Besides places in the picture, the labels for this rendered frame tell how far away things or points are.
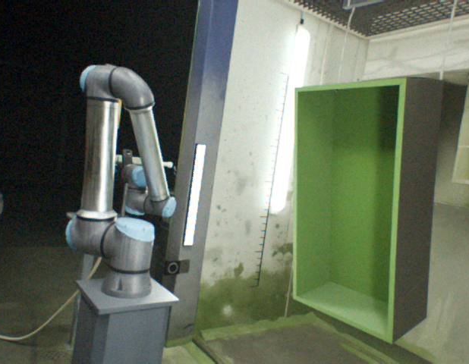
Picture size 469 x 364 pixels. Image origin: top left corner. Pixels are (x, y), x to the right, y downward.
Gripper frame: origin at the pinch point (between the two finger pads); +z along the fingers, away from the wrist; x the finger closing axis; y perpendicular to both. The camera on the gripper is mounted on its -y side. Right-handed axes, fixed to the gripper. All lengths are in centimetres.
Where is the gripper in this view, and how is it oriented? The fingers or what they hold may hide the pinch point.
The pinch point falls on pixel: (117, 164)
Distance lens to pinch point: 219.6
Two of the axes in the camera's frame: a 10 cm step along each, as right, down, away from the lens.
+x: 8.1, 0.8, 5.9
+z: -5.8, -1.3, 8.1
